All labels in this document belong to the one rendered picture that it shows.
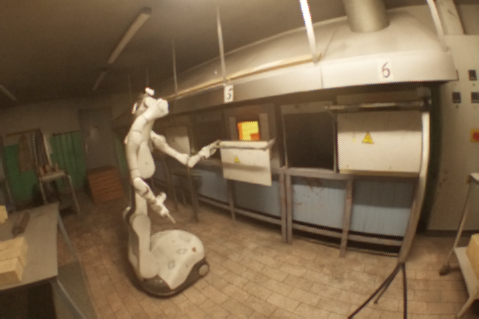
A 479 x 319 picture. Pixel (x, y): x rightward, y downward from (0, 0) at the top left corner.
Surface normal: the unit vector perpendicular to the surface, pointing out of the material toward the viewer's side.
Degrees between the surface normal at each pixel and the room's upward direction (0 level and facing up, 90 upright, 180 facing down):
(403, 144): 90
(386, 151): 90
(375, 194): 90
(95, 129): 90
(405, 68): 80
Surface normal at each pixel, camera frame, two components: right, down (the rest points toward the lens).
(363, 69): -0.67, -0.02
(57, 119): 0.74, 0.00
